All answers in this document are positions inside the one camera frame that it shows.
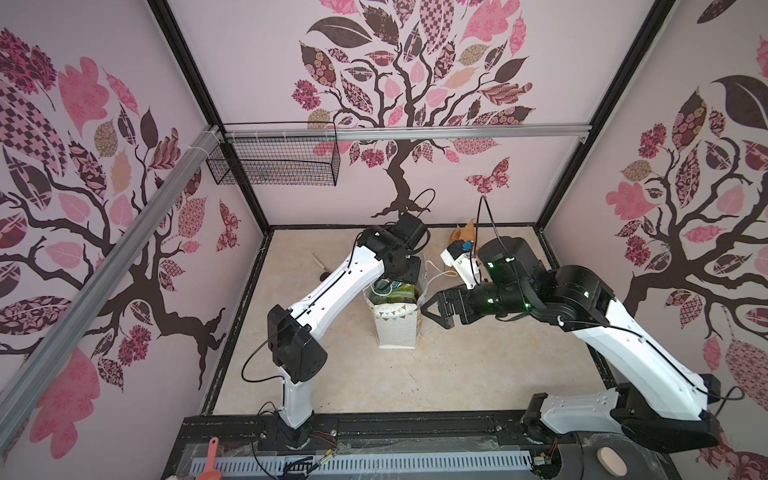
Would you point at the black wire basket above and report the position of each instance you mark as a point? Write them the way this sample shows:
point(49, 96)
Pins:
point(285, 153)

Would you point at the white slotted cable duct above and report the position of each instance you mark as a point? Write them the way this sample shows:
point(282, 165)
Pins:
point(369, 464)

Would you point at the thin wooden stick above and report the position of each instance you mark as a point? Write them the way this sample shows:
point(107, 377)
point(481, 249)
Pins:
point(319, 263)

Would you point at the back aluminium rail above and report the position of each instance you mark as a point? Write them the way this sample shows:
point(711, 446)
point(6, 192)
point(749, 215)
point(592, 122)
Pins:
point(408, 132)

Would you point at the round beige pad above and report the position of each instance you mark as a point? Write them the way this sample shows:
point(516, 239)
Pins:
point(612, 462)

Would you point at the white patterned paper bag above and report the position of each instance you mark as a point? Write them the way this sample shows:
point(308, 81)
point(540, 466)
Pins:
point(398, 325)

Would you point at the pink plastic scoop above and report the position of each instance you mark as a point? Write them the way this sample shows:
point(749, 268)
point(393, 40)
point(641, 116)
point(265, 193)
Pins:
point(210, 472)

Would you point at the left aluminium rail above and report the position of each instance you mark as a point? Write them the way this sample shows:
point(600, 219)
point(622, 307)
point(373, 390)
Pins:
point(21, 394)

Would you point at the yellow green snack packet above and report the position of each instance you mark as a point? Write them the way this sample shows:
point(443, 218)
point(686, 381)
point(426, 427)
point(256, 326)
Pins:
point(386, 292)

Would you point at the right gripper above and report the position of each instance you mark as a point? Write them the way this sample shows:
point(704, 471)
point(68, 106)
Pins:
point(442, 297)

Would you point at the aluminium rail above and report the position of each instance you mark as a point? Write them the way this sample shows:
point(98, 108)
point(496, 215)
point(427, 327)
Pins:
point(408, 132)
point(21, 394)

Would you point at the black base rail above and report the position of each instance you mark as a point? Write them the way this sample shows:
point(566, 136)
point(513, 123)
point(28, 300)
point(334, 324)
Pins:
point(571, 456)

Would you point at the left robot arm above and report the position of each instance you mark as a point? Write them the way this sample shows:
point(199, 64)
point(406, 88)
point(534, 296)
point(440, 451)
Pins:
point(388, 252)

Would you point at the orange snack packet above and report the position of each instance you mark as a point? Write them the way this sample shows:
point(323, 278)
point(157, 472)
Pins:
point(464, 233)

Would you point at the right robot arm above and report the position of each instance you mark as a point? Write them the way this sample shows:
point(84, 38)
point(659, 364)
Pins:
point(661, 405)

